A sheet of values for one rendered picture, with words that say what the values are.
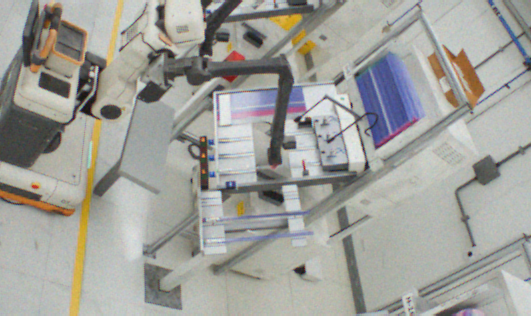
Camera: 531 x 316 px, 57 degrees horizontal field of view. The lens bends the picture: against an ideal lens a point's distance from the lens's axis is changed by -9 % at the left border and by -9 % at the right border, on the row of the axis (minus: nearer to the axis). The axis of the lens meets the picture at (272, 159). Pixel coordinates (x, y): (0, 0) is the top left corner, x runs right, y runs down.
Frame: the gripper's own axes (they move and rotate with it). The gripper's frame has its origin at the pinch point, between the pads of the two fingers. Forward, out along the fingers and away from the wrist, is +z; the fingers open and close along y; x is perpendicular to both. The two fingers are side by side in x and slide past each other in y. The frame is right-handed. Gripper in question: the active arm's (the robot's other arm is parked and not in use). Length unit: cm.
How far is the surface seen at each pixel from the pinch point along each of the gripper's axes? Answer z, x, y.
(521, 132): 43, -192, 54
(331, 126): -7.7, -32.6, 19.2
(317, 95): -1, -31, 49
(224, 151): 3.9, 24.4, 14.8
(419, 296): -15, -52, -85
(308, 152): -0.4, -19.2, 8.0
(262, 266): 91, 3, -10
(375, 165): -15, -48, -14
